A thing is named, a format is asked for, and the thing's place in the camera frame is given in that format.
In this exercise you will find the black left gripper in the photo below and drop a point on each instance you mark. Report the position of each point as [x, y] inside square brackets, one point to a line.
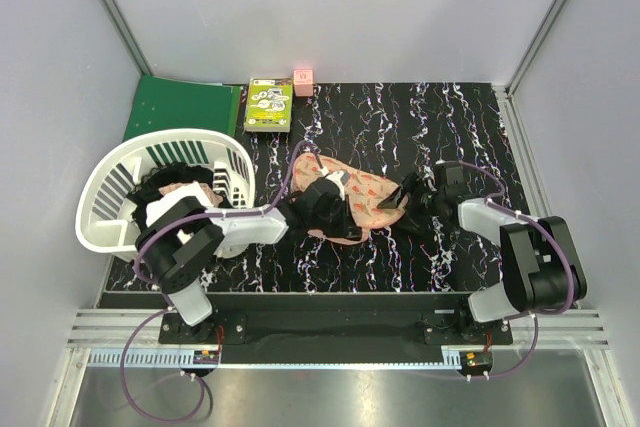
[346, 227]

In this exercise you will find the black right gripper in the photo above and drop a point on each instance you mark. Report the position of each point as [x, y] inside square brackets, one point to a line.
[408, 185]

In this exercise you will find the pink mesh bra laundry bag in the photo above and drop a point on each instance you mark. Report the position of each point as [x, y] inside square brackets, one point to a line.
[364, 192]

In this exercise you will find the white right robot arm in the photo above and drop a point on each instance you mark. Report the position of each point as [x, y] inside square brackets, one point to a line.
[541, 270]

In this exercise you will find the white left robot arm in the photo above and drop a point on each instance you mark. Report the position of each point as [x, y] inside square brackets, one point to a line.
[177, 246]

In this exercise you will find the black lace bra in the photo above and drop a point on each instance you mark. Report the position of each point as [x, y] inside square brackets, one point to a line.
[161, 180]

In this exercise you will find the white plastic laundry basket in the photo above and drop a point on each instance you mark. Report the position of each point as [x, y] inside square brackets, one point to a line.
[104, 222]

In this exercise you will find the black patterned table mat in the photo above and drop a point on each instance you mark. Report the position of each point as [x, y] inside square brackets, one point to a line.
[389, 129]

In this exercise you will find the green card box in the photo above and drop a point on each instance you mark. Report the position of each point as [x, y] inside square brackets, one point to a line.
[269, 105]

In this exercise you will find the small pink box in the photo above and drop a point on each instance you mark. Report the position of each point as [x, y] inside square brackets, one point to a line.
[303, 82]

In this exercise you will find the green cutting mat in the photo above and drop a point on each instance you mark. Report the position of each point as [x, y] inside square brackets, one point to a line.
[162, 104]

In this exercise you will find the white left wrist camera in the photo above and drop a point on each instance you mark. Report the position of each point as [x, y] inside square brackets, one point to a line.
[339, 178]

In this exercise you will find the white slotted cable duct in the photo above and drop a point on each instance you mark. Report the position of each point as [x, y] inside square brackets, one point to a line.
[160, 358]

